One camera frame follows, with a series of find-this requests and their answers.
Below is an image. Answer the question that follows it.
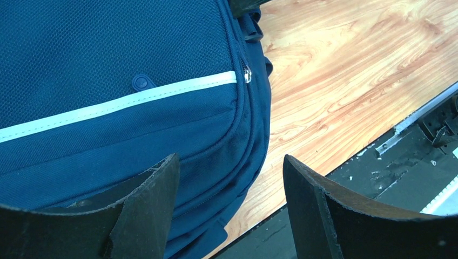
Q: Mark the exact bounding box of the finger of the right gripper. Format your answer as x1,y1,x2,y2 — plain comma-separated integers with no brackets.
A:
229,0,271,18

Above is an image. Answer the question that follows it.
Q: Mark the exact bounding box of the navy blue student backpack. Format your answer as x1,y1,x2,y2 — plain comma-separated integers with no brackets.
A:
1,0,272,258

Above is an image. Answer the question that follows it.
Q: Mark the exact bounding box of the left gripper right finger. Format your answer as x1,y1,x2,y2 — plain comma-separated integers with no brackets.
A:
282,155,457,258

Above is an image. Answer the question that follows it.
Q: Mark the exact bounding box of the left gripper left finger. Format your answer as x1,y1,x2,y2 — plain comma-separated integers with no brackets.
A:
1,154,180,258

